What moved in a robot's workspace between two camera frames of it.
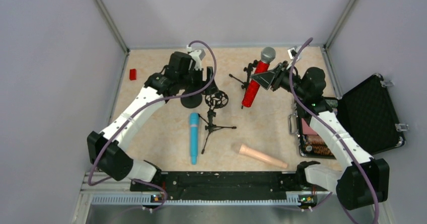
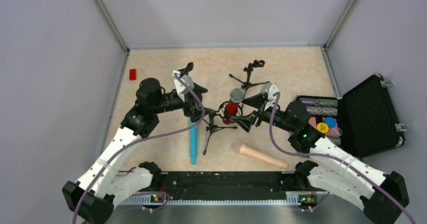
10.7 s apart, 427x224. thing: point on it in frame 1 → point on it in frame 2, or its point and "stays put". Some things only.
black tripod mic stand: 249,70 stays put
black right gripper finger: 265,79 → 245,122
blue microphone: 194,137 stays put
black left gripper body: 203,77 → 194,100
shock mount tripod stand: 214,100 → 236,112
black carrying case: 365,115 stays put
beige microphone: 245,150 stays put
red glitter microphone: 268,55 → 236,96
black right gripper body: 276,76 → 257,112
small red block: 133,74 stays put
